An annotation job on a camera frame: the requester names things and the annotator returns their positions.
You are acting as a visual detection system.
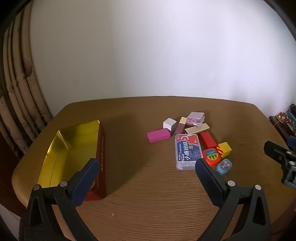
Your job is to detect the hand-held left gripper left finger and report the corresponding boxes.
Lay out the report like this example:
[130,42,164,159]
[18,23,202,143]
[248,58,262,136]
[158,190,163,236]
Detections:
[20,158,100,241]

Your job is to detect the yellow cube with striped side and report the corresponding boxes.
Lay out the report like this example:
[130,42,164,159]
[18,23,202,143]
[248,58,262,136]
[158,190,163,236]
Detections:
[217,142,232,159]

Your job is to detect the dark wooden cabinet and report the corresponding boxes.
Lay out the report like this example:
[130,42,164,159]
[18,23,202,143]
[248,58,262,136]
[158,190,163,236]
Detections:
[269,115,296,142]

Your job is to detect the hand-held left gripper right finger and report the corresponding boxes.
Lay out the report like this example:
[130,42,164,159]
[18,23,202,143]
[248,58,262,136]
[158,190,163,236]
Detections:
[195,158,271,241]

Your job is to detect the gold bar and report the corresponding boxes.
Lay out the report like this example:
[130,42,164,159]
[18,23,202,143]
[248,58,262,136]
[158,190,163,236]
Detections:
[184,123,210,134]

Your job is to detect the white cube with striped side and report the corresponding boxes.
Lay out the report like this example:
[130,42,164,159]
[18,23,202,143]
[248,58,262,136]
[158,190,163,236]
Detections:
[163,118,177,136]

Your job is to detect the pink rectangular block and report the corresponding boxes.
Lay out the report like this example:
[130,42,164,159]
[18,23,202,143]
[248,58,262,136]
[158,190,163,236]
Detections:
[147,128,170,143]

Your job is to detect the red rectangular block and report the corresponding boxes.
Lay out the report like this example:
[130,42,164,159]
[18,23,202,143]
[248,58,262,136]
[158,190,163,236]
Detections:
[199,131,218,150]

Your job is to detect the red patterned cloth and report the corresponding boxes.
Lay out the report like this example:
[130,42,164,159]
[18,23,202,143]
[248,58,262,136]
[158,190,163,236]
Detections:
[275,111,296,127]

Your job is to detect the small clear plastic box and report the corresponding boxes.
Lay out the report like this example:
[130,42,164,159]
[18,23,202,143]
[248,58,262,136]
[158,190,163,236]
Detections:
[186,112,205,126]

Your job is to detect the clear floss box blue label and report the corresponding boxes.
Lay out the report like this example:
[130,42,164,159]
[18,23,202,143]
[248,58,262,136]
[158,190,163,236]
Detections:
[175,133,204,171]

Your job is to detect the beige patterned curtain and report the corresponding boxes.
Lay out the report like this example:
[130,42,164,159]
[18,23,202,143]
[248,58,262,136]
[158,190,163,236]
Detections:
[0,5,52,160]

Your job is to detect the red tin box gold inside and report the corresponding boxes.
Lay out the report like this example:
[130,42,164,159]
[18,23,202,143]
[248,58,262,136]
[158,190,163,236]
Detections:
[37,120,107,202]

